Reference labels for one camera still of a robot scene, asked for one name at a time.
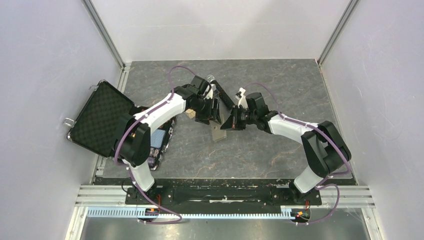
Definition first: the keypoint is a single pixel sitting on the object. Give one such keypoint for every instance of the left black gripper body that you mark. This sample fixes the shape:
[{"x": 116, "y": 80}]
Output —
[{"x": 203, "y": 108}]

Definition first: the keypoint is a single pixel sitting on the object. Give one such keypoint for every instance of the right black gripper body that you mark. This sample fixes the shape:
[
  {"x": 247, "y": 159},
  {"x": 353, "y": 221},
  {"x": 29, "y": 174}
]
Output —
[{"x": 241, "y": 117}]

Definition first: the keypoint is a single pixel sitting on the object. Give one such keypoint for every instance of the orange credit cards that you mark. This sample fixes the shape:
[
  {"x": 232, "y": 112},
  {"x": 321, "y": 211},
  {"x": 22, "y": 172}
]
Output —
[{"x": 190, "y": 113}]

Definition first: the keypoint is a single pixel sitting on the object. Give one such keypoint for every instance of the black glitter microphone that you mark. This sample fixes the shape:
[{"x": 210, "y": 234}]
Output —
[{"x": 228, "y": 102}]

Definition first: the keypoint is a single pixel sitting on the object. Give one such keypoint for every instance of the grey card holder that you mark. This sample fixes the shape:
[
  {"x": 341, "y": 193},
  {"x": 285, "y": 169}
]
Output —
[{"x": 217, "y": 133}]

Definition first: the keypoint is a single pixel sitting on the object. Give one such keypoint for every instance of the clear plastic card box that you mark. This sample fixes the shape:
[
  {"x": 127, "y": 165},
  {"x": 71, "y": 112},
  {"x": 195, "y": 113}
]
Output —
[{"x": 215, "y": 93}]

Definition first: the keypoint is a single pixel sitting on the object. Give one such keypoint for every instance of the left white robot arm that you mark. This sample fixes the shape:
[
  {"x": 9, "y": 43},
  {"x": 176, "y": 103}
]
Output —
[{"x": 133, "y": 142}]

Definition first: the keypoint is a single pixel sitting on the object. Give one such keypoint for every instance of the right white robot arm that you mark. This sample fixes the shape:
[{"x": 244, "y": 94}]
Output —
[{"x": 323, "y": 145}]

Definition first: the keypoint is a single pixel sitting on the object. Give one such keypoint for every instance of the blue playing card deck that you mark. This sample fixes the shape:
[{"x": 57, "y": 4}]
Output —
[{"x": 157, "y": 138}]

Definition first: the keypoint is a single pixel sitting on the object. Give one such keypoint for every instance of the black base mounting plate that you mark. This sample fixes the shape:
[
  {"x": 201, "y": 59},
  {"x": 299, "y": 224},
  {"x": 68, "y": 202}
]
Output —
[{"x": 229, "y": 195}]

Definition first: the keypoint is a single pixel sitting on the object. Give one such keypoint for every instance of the black poker chip case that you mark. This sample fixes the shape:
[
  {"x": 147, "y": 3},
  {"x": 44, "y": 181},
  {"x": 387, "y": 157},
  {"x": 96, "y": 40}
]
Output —
[{"x": 96, "y": 124}]

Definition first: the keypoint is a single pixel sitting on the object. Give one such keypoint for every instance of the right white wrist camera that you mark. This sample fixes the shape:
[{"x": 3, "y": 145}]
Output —
[{"x": 241, "y": 97}]

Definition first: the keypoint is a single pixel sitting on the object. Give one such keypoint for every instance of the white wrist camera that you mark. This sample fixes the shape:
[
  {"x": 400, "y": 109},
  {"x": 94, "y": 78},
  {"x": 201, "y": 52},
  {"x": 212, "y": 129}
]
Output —
[
  {"x": 209, "y": 92},
  {"x": 241, "y": 97}
]

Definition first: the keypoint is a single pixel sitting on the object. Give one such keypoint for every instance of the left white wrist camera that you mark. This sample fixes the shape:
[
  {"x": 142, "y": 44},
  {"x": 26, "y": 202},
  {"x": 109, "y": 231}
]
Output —
[{"x": 209, "y": 92}]

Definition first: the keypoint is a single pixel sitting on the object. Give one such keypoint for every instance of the slotted cable duct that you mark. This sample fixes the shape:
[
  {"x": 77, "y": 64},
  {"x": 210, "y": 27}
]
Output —
[{"x": 152, "y": 213}]

